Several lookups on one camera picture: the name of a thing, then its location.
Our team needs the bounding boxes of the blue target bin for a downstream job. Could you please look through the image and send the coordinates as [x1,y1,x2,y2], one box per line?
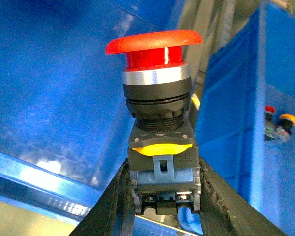
[196,0,295,236]

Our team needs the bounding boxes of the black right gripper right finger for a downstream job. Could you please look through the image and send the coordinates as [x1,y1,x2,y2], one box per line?
[199,157,285,236]

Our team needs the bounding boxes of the yellow mushroom push button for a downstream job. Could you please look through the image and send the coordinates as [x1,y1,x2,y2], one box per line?
[275,113,295,143]

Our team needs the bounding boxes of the blue middle bin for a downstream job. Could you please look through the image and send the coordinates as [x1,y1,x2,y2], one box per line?
[0,0,184,190]

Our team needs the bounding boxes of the red mushroom push button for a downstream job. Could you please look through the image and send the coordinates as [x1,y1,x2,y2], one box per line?
[264,105,277,141]
[106,30,202,215]

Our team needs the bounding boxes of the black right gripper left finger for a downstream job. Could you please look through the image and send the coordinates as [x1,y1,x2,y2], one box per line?
[70,160,135,236]

